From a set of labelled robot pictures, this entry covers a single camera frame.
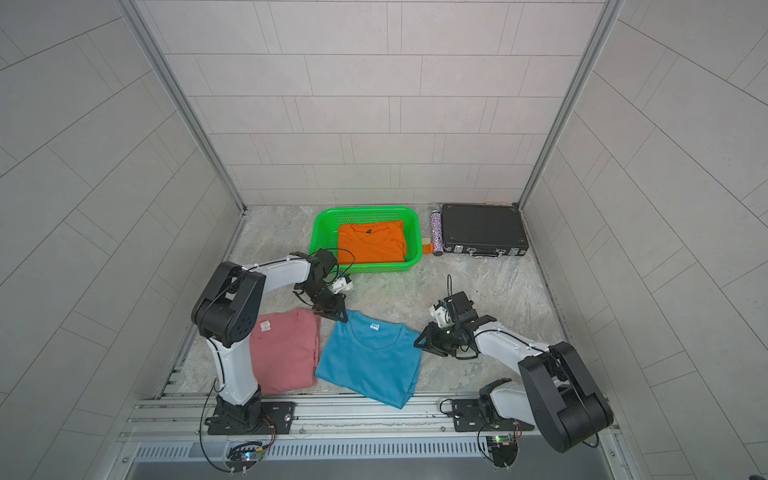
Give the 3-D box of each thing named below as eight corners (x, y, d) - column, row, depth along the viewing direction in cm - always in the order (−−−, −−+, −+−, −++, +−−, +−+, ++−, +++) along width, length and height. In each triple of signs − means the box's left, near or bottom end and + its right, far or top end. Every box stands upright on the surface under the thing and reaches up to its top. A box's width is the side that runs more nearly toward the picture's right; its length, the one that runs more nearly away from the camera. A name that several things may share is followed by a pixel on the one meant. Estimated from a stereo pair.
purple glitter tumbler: (433, 255, 104) (434, 249, 102) (429, 216, 116) (430, 210, 114) (444, 255, 105) (446, 249, 102) (440, 216, 116) (441, 210, 114)
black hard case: (444, 258, 103) (446, 249, 99) (439, 212, 117) (440, 203, 113) (526, 258, 103) (532, 250, 99) (511, 212, 117) (515, 203, 113)
